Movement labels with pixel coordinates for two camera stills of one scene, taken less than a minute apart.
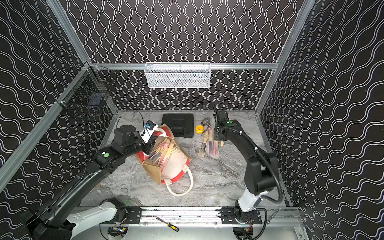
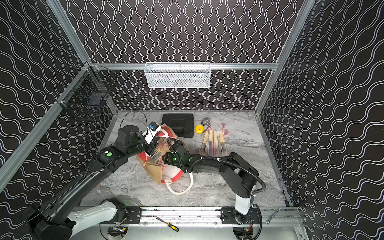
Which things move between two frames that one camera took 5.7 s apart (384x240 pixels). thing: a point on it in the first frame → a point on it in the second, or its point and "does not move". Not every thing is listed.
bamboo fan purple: x=210 y=141 does not move
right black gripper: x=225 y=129 → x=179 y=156
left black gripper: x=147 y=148 does not move
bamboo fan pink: x=215 y=148 does not move
